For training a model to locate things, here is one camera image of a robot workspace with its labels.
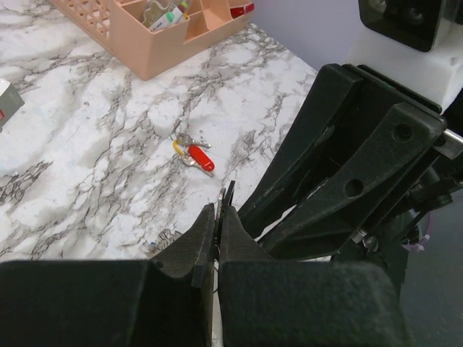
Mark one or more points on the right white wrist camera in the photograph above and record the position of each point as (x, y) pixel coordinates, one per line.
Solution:
(417, 44)

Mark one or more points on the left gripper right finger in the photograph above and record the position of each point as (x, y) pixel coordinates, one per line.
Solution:
(266, 302)

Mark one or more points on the small white cardboard box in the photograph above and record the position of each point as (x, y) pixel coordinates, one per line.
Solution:
(10, 101)

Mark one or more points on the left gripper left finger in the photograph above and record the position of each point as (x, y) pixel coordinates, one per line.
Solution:
(166, 300)

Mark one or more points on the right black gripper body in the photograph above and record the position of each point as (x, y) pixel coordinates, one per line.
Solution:
(389, 244)

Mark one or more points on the small red box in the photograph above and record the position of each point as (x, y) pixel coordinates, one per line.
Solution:
(238, 11)

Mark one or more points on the orange plastic file organizer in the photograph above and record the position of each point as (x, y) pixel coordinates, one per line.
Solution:
(117, 26)

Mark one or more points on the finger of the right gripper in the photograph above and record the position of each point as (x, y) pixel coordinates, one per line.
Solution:
(286, 180)
(325, 220)

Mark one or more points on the clear bag of items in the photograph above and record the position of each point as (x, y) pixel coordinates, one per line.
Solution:
(159, 15)

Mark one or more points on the large grey keyring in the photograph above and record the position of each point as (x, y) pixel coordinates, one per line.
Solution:
(225, 199)

